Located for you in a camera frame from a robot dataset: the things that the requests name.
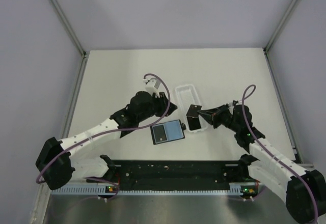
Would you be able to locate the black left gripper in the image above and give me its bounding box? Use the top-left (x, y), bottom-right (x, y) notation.
top-left (138, 92), bottom-right (177, 123)

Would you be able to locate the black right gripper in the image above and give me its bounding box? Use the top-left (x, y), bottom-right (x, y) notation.
top-left (198, 103), bottom-right (240, 133)

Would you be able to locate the black leather card holder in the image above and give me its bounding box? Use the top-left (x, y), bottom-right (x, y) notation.
top-left (150, 120), bottom-right (185, 145)

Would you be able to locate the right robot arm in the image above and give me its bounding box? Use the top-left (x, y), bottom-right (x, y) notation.
top-left (198, 104), bottom-right (325, 223)

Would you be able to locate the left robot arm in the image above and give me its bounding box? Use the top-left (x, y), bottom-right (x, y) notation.
top-left (36, 91), bottom-right (178, 190)

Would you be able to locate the white plastic basket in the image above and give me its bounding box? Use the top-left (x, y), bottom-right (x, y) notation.
top-left (175, 84), bottom-right (208, 133)

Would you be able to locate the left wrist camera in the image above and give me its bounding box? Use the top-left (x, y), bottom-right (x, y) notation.
top-left (143, 78), bottom-right (161, 94)

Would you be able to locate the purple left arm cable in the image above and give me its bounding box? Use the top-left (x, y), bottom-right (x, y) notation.
top-left (35, 73), bottom-right (171, 201)

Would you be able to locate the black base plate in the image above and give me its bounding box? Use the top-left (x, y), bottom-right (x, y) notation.
top-left (103, 160), bottom-right (257, 191)

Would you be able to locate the grey slotted cable duct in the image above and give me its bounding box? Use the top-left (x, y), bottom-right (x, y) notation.
top-left (51, 182), bottom-right (258, 196)

